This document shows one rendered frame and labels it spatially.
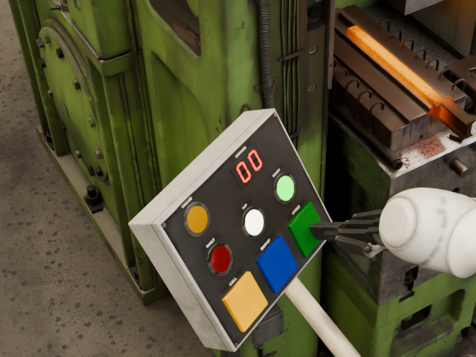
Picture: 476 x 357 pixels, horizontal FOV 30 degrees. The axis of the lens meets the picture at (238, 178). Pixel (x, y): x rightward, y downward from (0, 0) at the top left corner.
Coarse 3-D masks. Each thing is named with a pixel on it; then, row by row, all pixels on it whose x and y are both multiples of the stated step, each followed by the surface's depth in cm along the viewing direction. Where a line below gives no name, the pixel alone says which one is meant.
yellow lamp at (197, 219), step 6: (192, 210) 145; (198, 210) 146; (204, 210) 147; (192, 216) 145; (198, 216) 146; (204, 216) 147; (192, 222) 145; (198, 222) 146; (204, 222) 147; (192, 228) 145; (198, 228) 146; (204, 228) 147
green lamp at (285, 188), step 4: (284, 176) 161; (280, 180) 160; (284, 180) 160; (288, 180) 161; (280, 184) 160; (284, 184) 160; (288, 184) 161; (292, 184) 162; (280, 188) 160; (284, 188) 160; (288, 188) 161; (292, 188) 162; (280, 192) 160; (284, 192) 160; (288, 192) 161; (292, 192) 162; (280, 196) 160; (284, 196) 160; (288, 196) 161
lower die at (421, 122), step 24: (360, 24) 213; (336, 48) 207; (360, 48) 205; (408, 48) 205; (360, 72) 200; (384, 72) 199; (432, 72) 199; (336, 96) 203; (384, 96) 194; (408, 96) 193; (456, 96) 192; (384, 120) 190; (408, 120) 188; (432, 120) 192; (408, 144) 193
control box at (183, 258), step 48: (240, 144) 154; (288, 144) 162; (192, 192) 146; (240, 192) 153; (144, 240) 146; (192, 240) 146; (240, 240) 153; (288, 240) 161; (192, 288) 147; (240, 336) 152
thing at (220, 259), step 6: (222, 246) 150; (216, 252) 149; (222, 252) 150; (228, 252) 151; (216, 258) 149; (222, 258) 150; (228, 258) 151; (216, 264) 149; (222, 264) 150; (228, 264) 151; (216, 270) 149; (222, 270) 150
